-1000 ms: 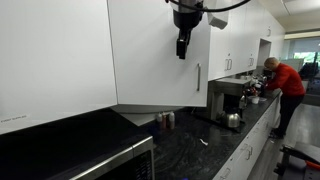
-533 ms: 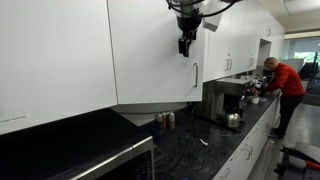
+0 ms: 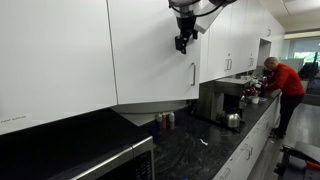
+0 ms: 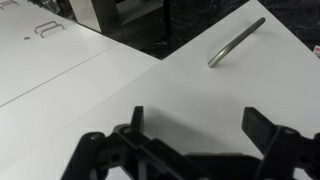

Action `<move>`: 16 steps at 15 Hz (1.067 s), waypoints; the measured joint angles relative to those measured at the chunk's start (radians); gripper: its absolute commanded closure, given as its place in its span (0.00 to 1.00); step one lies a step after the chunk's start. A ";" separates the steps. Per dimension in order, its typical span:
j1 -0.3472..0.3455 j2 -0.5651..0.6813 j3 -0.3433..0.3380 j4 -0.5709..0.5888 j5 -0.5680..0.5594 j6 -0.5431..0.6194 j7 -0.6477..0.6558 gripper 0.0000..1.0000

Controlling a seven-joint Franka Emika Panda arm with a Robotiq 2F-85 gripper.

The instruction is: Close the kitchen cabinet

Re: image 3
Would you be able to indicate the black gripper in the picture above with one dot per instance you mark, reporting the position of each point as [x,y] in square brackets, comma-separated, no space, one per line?
[186,25]

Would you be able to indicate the white upper cabinet door with lock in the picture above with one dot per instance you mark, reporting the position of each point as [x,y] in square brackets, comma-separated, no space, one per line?
[204,60]

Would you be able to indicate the white high cabinet block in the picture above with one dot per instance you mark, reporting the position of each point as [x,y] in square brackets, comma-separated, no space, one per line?
[275,30]

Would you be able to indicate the white lower cabinet row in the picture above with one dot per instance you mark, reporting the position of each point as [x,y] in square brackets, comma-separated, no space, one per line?
[246,150]

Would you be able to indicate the white cabinet door with label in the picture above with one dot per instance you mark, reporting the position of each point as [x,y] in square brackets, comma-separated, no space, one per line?
[56,60]

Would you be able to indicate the stainless coffee machine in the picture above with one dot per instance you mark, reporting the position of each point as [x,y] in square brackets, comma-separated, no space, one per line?
[213,93]

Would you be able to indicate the white squeeze bottle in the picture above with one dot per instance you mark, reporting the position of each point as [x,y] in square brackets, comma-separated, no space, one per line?
[171,120]

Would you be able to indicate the red-brown sauce bottle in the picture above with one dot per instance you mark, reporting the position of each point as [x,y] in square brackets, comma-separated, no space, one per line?
[164,121]

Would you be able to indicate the small white-capped bottle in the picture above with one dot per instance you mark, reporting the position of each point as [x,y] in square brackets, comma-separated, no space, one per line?
[159,120]

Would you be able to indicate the white cup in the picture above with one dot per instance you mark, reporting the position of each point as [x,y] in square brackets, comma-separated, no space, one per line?
[255,100]

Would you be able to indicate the steel coffee kettle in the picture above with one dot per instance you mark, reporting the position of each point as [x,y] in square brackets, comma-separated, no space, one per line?
[231,119]

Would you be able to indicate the white paper scrap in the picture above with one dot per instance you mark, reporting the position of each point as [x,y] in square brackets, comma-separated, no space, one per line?
[203,142]

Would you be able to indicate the man in red sweater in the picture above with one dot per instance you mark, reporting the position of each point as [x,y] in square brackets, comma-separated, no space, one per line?
[286,83]

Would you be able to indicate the dark office chair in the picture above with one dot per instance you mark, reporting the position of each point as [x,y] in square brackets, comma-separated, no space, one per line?
[307,70]

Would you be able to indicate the black stainless microwave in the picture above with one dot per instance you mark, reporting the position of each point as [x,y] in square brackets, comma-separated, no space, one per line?
[66,146]

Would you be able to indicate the orange black clamp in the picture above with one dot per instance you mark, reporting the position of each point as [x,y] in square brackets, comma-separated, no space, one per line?
[312,164]

